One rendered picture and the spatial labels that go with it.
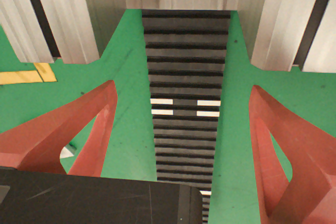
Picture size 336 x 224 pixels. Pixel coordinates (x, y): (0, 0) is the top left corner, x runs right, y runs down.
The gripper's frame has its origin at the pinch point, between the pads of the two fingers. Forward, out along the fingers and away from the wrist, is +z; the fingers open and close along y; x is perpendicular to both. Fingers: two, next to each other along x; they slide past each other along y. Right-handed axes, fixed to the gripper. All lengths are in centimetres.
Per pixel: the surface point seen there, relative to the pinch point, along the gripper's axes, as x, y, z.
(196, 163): 9.7, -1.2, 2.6
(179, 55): -0.5, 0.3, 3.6
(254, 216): 24.4, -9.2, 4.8
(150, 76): 1.1, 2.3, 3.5
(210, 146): 7.8, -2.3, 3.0
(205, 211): 15.8, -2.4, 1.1
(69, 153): 11.5, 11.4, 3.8
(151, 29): -2.2, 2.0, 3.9
